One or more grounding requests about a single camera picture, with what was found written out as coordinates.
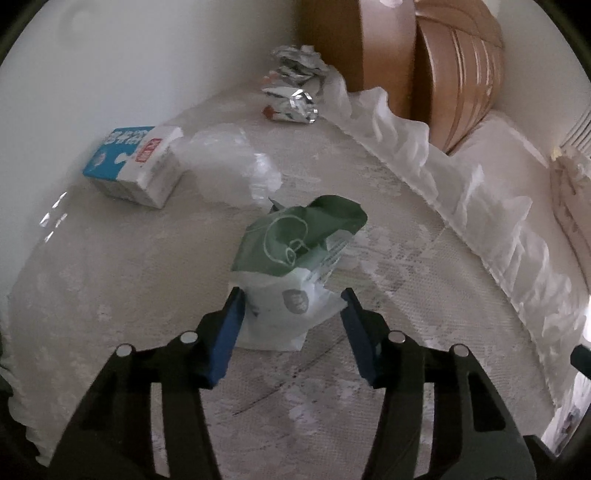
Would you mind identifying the crumpled silver foil wrapper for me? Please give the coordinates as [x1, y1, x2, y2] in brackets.
[270, 45, 331, 81]
[261, 83, 319, 124]

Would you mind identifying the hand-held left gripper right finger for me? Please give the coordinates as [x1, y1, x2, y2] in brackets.
[341, 287, 532, 480]

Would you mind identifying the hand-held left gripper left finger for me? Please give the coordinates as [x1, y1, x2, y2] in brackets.
[51, 286, 245, 480]

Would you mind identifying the white frilled tablecloth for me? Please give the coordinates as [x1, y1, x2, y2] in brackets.
[0, 76, 587, 467]

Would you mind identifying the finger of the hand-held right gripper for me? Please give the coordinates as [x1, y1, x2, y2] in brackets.
[570, 344, 591, 372]

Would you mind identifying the brown wooden headboard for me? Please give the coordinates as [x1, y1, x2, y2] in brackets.
[413, 0, 506, 155]

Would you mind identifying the brown panel with white sticker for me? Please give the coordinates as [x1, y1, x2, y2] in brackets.
[300, 0, 419, 125]

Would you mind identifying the blue and white milk carton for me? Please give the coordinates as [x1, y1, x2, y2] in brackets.
[82, 126, 185, 209]

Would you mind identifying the white bed sheet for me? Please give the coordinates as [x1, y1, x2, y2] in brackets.
[450, 111, 591, 457]

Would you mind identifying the clear plastic bag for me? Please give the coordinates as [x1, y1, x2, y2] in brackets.
[178, 127, 283, 208]

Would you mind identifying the white radiator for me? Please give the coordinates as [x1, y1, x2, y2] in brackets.
[561, 111, 591, 160]

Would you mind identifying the green and white wrapper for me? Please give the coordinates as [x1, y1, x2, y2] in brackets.
[229, 194, 368, 352]

